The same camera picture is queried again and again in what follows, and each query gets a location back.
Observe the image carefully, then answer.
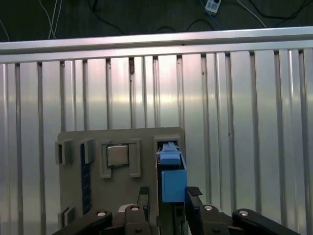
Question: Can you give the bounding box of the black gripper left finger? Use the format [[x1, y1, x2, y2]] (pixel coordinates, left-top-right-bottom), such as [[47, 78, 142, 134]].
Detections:
[[51, 186, 151, 235]]

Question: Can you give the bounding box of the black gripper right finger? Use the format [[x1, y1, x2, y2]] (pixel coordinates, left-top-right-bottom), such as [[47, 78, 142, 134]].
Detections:
[[184, 186, 303, 235]]

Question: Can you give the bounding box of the hard disk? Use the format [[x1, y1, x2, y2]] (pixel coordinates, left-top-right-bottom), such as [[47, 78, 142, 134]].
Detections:
[[155, 141, 189, 235]]

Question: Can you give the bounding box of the grey-brown parts rack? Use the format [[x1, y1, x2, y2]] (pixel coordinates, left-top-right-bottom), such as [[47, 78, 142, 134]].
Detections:
[[55, 126, 187, 235]]

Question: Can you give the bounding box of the dark blue RAM stick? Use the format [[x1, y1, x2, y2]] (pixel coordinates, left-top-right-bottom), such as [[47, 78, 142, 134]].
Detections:
[[80, 143, 91, 215]]

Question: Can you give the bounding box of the silver CPU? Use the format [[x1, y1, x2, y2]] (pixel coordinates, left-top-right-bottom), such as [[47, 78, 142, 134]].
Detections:
[[107, 144, 129, 167]]

